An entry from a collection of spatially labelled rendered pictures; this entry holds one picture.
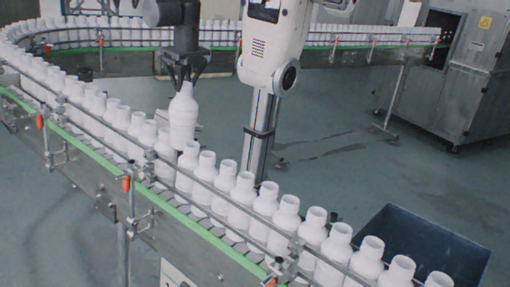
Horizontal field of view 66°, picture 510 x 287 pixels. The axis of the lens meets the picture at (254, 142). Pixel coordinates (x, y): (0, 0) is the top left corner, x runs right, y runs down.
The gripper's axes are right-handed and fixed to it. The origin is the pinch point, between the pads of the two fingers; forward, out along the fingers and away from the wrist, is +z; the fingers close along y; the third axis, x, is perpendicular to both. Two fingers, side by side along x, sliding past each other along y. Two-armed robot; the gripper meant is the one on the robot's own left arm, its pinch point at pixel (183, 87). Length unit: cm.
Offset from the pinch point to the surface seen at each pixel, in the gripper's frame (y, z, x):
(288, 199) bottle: -0.5, 13.7, -33.9
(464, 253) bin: 52, 39, -65
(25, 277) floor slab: -9, 129, 99
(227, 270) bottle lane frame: -6.8, 35.2, -25.4
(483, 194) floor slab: 295, 131, -55
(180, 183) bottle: -4.2, 22.9, -5.2
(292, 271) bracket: -6.5, 24.2, -41.1
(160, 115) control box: 11.5, 18.3, 22.8
